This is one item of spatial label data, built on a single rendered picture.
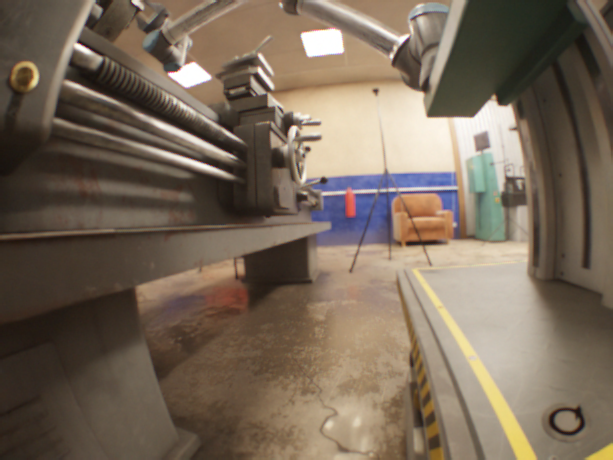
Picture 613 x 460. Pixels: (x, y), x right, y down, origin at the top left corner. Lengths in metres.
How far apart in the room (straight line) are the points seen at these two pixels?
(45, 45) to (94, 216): 0.30
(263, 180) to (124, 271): 0.58
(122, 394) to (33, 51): 0.45
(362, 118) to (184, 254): 5.06
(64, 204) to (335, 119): 5.10
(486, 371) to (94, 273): 0.38
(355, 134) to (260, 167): 4.43
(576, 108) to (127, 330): 0.86
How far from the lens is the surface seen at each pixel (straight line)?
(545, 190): 0.60
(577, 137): 0.58
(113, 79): 0.46
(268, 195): 0.79
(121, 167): 0.54
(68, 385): 0.40
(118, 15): 0.83
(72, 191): 0.47
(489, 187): 4.55
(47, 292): 0.26
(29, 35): 0.31
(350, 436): 0.62
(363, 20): 1.00
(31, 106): 0.28
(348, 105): 5.42
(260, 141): 0.83
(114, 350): 0.44
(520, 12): 0.46
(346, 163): 5.01
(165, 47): 1.14
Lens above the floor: 0.46
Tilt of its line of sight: 1 degrees down
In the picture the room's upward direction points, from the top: 3 degrees counter-clockwise
